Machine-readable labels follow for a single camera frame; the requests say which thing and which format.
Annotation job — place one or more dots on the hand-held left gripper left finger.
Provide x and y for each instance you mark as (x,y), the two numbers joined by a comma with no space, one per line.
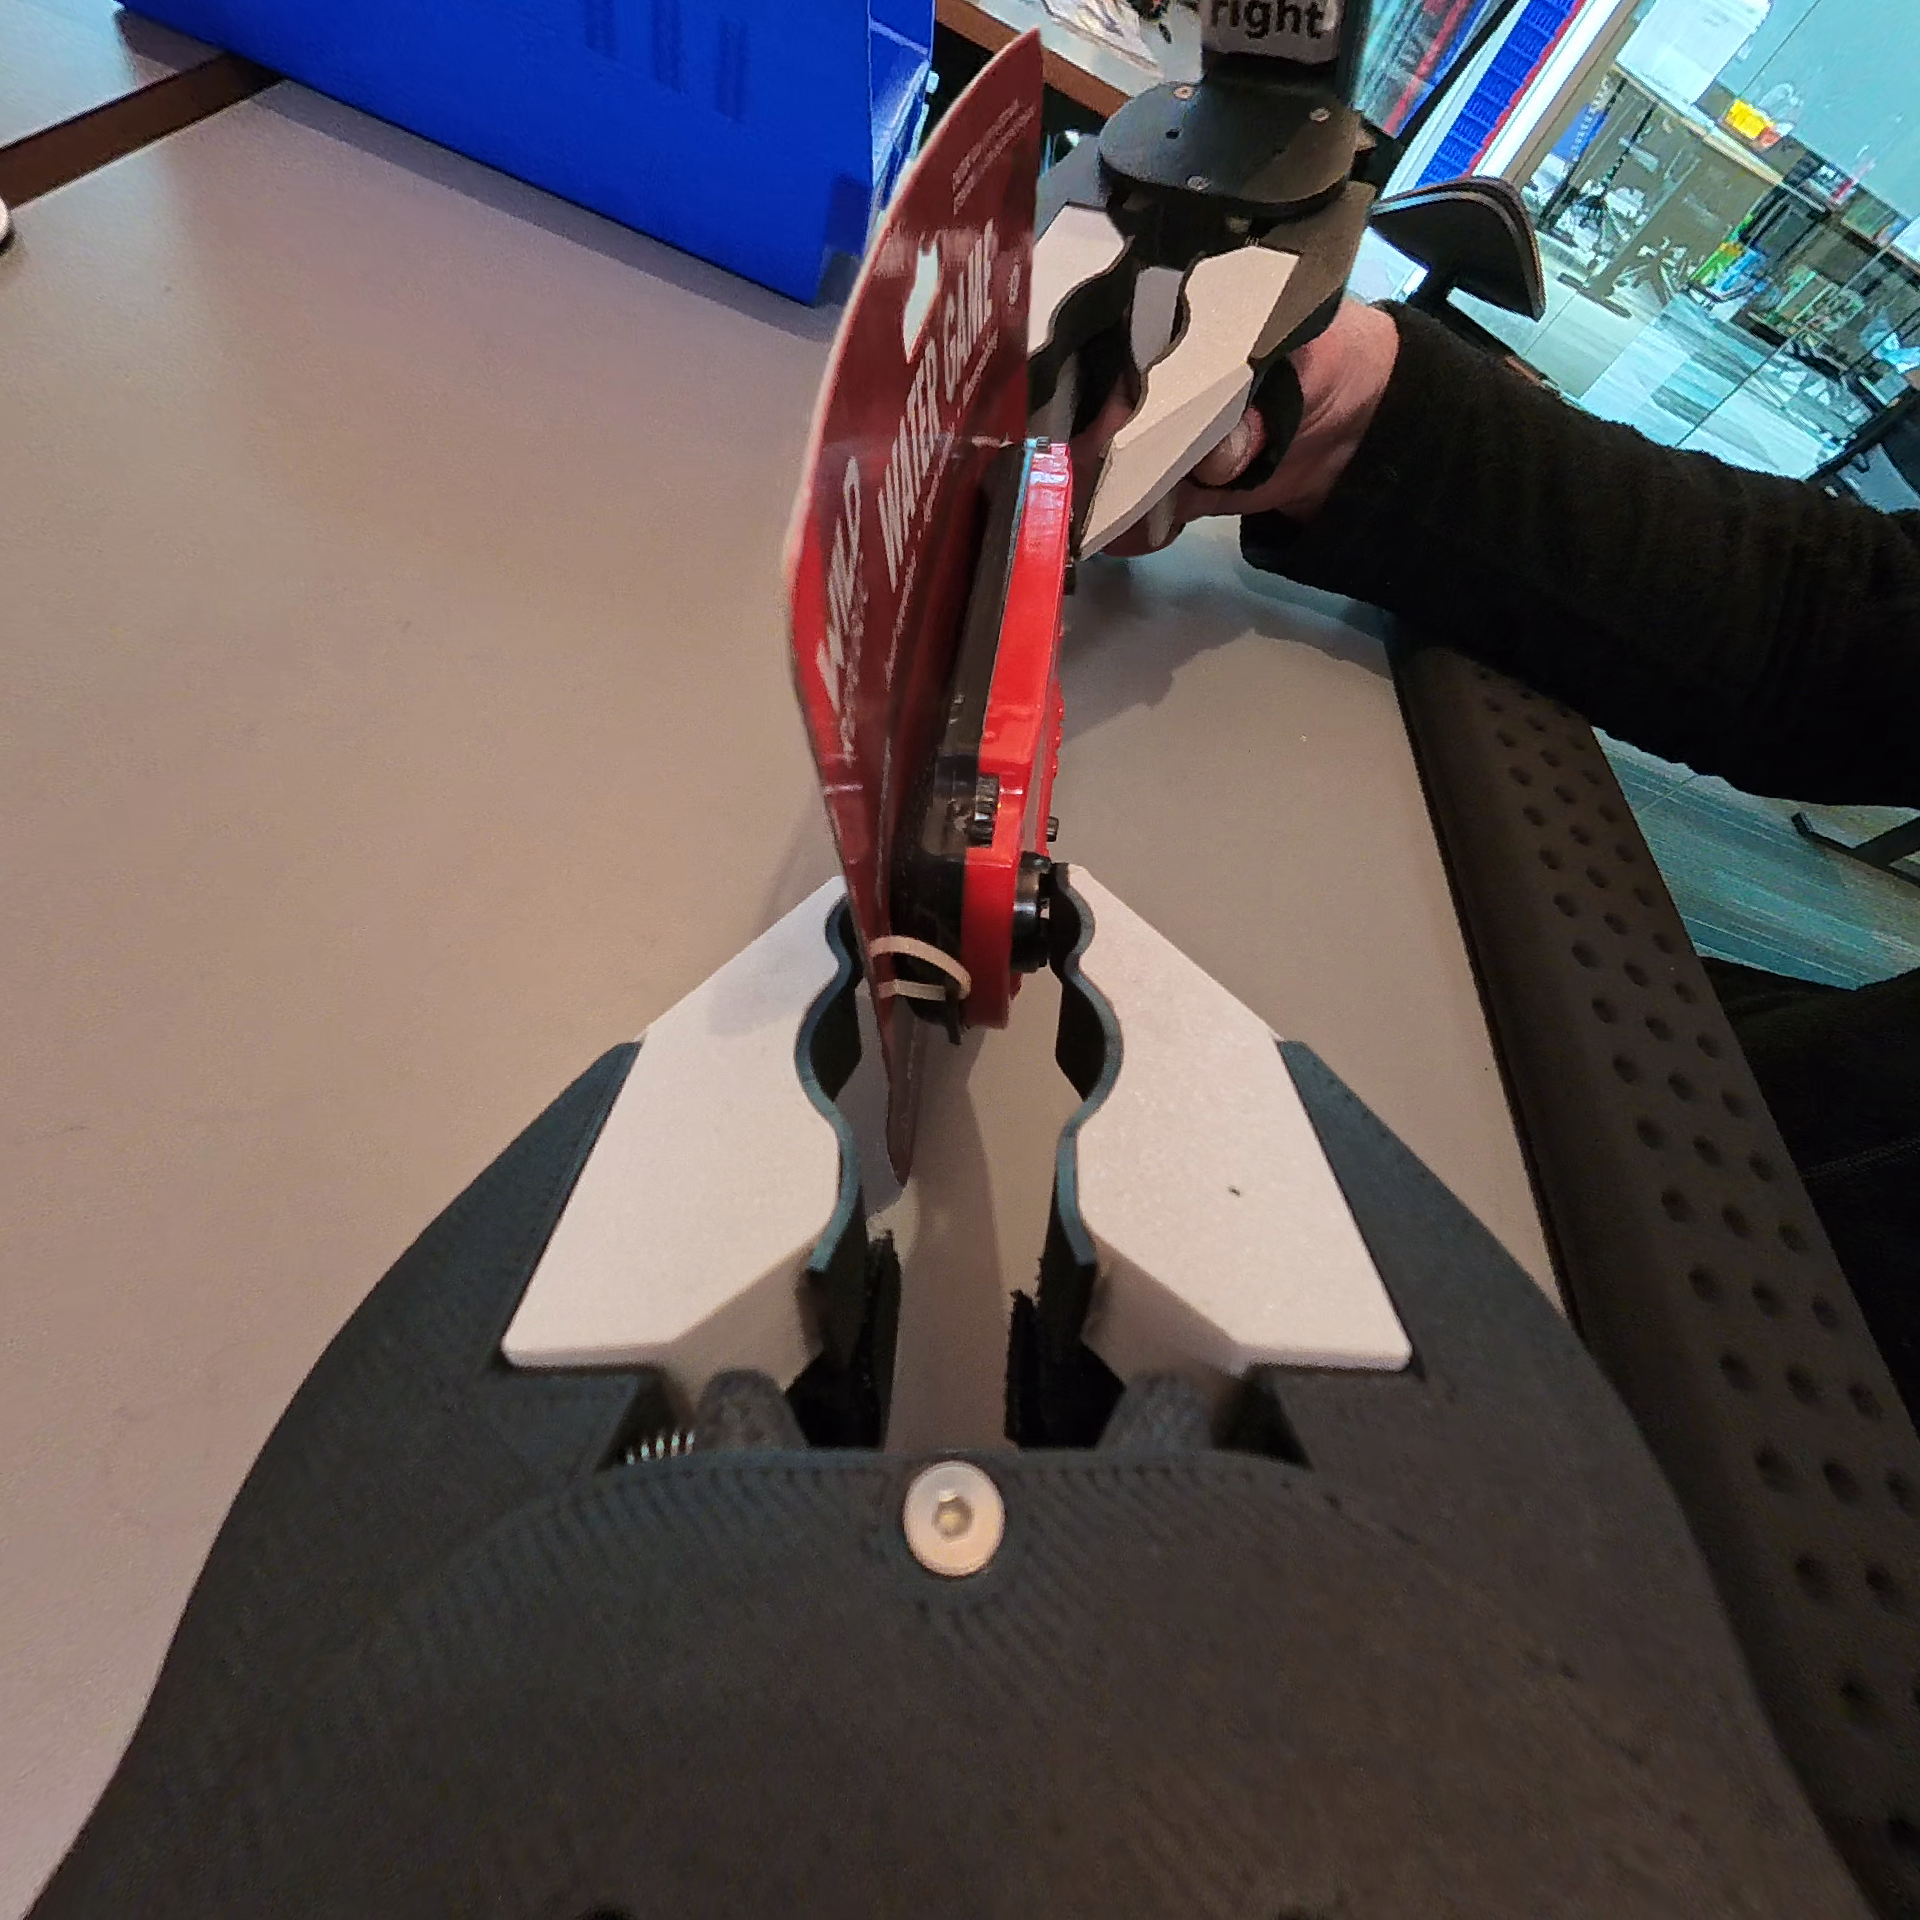
(691,1200)

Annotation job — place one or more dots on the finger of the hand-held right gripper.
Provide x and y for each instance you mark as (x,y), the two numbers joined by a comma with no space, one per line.
(1068,254)
(1215,360)

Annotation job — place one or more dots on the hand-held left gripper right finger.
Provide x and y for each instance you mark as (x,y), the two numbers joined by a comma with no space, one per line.
(1223,1200)

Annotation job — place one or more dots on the red handheld toy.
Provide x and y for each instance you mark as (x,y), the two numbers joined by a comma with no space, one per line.
(914,451)

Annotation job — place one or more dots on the person's right forearm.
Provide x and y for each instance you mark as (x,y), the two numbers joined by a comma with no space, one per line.
(1620,584)

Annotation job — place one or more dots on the person's right hand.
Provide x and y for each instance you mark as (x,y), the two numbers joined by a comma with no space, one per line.
(1343,405)

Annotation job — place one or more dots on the black office chair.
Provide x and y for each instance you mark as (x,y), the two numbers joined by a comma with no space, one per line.
(1479,224)

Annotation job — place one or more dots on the black perforated foam pad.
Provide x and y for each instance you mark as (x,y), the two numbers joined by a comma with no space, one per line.
(1651,1124)

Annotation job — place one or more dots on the blue plastic bin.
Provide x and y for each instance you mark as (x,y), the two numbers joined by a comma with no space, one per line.
(525,104)

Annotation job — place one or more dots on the person's black clothing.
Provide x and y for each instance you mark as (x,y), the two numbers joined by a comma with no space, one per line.
(1844,1081)

